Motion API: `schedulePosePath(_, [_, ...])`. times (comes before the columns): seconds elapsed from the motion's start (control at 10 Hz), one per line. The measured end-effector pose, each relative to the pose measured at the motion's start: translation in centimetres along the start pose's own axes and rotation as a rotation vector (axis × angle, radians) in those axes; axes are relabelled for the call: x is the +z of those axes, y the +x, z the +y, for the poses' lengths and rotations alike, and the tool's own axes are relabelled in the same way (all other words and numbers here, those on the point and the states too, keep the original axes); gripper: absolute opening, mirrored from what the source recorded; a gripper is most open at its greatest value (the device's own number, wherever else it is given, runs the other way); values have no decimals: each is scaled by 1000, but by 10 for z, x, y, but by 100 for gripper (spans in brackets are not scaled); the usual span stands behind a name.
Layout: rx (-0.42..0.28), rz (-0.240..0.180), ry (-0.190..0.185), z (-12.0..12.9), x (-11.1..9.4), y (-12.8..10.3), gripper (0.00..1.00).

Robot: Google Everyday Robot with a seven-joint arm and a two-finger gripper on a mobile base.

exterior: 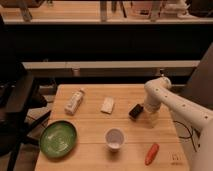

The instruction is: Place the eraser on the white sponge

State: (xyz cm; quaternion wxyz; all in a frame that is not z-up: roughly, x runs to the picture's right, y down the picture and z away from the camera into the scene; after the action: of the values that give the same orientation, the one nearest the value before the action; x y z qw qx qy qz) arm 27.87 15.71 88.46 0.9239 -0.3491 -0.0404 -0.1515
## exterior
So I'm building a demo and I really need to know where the black eraser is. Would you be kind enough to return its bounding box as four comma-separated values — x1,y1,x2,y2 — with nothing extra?
129,104,143,119

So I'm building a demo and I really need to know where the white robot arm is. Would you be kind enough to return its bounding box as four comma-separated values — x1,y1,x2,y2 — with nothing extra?
144,77,213,171

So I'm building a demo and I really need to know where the white sponge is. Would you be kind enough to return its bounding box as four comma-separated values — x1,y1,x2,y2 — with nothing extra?
101,97,114,114

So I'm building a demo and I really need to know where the orange carrot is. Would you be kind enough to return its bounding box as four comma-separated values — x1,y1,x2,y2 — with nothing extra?
145,143,159,165

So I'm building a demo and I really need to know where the white paper cup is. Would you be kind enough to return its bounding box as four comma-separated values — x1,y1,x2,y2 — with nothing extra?
105,128,124,152

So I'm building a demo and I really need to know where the grey chair back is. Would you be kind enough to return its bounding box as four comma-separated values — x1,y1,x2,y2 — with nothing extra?
184,43,213,110

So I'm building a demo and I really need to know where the green plate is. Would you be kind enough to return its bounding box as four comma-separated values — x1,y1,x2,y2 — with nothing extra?
39,120,77,159

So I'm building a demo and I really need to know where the black cable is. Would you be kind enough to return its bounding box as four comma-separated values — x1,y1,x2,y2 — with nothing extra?
173,119,202,153

